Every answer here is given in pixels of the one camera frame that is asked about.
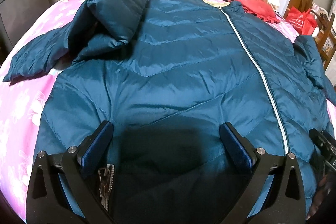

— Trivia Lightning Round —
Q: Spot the person's right hand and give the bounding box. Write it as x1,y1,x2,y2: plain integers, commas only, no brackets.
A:
306,172,335,220

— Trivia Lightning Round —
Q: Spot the pink floral bed quilt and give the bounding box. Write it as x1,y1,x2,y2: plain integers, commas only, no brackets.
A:
0,0,336,223

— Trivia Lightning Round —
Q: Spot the red ruffled cushion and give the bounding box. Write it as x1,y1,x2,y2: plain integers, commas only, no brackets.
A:
231,0,280,24

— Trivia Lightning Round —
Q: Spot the red shopping bag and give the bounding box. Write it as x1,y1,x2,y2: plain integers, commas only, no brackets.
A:
285,7,318,35

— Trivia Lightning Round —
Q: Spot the teal quilted down jacket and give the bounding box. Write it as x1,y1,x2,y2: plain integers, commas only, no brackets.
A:
1,0,335,223

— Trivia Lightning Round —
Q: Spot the wooden chair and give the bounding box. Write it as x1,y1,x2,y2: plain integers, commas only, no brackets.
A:
311,11,335,71

